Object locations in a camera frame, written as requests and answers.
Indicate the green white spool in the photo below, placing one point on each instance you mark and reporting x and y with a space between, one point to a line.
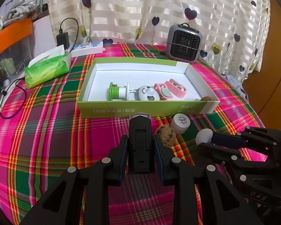
118 92

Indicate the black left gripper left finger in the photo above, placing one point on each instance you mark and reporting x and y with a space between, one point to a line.
78 189

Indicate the white blue power strip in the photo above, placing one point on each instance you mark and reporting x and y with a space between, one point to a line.
82 50

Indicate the green white cardboard box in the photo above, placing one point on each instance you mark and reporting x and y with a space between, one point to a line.
93 98

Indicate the white panda round gadget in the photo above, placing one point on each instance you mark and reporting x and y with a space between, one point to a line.
147 93

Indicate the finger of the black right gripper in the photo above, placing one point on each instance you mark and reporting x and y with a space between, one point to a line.
261 140
241 171

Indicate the black power adapter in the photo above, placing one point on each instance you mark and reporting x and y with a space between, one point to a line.
63 39

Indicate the black rectangular device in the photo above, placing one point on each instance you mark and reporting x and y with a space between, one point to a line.
140 148

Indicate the white mushroom shaped plug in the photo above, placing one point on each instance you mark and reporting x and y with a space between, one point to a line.
204 136

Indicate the grey mini heater fan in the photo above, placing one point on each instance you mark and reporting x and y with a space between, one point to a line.
183 43

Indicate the orange storage bin lid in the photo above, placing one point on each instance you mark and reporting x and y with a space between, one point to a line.
14 33

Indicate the wooden cabinet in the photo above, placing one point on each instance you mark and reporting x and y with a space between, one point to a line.
264 87

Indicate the brown walnut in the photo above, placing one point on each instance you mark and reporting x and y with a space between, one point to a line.
167 135
206 98

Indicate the plaid tablecloth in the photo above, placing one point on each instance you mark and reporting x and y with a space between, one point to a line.
48 135

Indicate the green tissue pack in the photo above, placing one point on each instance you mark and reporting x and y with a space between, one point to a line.
48 65

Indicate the pink green clip case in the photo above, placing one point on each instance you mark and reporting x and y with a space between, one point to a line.
163 91

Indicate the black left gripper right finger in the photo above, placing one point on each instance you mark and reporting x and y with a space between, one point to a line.
200 190

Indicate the clear plastic storage bin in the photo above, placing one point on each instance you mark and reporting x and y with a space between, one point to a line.
14 59

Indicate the pink nail clipper case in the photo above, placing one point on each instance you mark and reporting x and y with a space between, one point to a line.
176 88

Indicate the heart pattern curtain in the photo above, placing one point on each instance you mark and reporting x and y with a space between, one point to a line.
233 32

